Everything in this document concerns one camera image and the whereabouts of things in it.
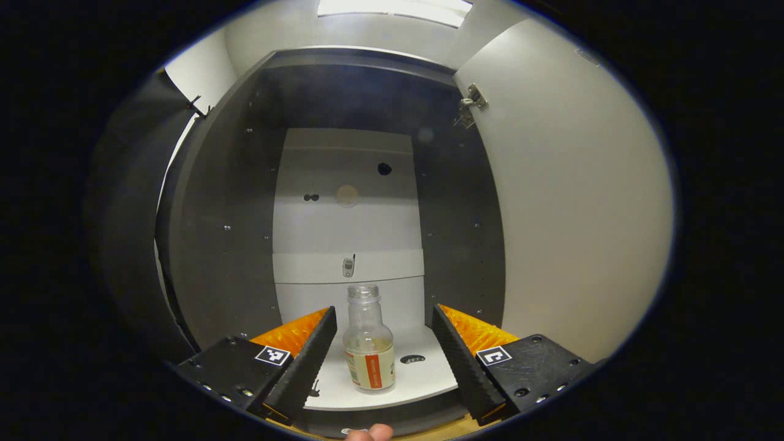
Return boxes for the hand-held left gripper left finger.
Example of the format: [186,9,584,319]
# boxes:
[170,306,339,426]

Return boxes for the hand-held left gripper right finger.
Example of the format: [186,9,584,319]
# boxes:
[431,303,599,427]

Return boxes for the clear bottle with red label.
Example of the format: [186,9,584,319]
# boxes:
[342,284,396,394]

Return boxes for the dark grey cabinet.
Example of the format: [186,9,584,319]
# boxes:
[155,46,509,439]

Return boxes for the grey cabinet door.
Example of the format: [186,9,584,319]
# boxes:
[453,17,676,365]

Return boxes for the metal door hinge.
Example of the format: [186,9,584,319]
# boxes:
[454,83,489,129]

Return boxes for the ceiling light panel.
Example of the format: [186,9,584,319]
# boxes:
[317,0,473,29]

